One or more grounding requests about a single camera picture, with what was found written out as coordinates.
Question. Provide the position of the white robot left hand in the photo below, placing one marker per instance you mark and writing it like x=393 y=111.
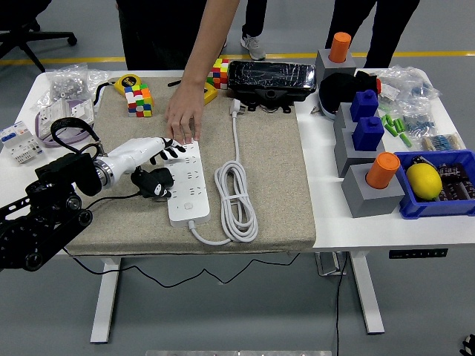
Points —
x=130 y=154

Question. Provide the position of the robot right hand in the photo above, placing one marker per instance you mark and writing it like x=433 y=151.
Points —
x=470 y=345

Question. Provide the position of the person's left hand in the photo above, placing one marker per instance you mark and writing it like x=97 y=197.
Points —
x=185 y=111

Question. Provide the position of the black plug adapter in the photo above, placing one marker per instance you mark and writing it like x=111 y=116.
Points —
x=166 y=177

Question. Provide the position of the white power strip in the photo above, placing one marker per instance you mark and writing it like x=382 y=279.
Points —
x=189 y=193

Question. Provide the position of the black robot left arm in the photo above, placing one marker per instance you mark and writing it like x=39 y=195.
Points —
x=67 y=174

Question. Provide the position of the person's left forearm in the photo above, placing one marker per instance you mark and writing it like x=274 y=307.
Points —
x=206 y=48

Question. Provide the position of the black hex key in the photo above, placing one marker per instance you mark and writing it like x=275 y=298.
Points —
x=174 y=83

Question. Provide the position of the square yellow tape measure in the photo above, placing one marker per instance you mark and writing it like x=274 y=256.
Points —
x=211 y=92

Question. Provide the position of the colourful puzzle cube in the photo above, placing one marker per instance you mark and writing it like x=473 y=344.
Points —
x=139 y=100
x=222 y=74

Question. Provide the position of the round yellow tape measure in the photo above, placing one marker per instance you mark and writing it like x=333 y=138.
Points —
x=128 y=84

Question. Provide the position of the person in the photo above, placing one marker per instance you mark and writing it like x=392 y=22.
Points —
x=156 y=29
x=252 y=18
x=393 y=22

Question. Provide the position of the black wrapped box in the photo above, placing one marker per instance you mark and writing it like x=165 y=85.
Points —
x=271 y=76

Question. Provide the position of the clear bag of screws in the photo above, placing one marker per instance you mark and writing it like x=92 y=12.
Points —
x=67 y=85

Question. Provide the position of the beige fabric mat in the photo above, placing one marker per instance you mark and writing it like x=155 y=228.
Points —
x=267 y=167

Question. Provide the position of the black table control panel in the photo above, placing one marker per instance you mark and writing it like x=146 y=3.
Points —
x=417 y=253

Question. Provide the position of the white circuit breaker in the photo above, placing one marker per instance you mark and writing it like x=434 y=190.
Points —
x=20 y=142

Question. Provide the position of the white table leg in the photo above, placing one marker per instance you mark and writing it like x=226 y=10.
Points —
x=367 y=296
x=105 y=296

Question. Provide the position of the small metal clip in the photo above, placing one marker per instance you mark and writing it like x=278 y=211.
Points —
x=315 y=110

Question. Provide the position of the blue plastic bin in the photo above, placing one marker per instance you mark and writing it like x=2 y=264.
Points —
x=426 y=209

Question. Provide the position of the blue white rounded object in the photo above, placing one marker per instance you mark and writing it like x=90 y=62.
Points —
x=328 y=111

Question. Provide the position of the grey socket block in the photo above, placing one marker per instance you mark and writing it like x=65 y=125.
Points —
x=345 y=155
x=371 y=204
x=341 y=118
x=326 y=66

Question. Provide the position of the black cloth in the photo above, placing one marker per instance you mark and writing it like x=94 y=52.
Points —
x=337 y=89

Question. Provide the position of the orange cylinder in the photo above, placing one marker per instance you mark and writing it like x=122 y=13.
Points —
x=340 y=46
x=382 y=170

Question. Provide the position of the yellow lemon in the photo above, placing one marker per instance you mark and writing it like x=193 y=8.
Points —
x=424 y=181

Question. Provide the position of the blue peg block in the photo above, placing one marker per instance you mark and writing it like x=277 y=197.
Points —
x=367 y=135
x=363 y=105

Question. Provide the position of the black office chair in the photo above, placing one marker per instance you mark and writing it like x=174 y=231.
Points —
x=18 y=11

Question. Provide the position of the small black tool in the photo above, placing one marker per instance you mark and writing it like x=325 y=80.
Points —
x=419 y=161

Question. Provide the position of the small green cylinder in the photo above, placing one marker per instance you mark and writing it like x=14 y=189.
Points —
x=384 y=121
x=406 y=140
x=389 y=120
x=401 y=124
x=390 y=130
x=396 y=125

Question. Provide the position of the clear bag of resistors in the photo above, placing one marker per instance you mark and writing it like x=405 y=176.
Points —
x=441 y=142

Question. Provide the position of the clear bag of blue parts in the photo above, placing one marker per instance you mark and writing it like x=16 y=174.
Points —
x=408 y=83
x=417 y=122

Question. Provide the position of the white wall switch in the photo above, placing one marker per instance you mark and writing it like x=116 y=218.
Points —
x=81 y=111

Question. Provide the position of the white wall socket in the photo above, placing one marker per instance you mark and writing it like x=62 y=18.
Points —
x=53 y=111

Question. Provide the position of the black mounting bracket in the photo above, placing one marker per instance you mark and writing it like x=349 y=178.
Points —
x=272 y=95

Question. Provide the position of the grey metal bracket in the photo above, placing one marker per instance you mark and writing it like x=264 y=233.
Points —
x=326 y=265

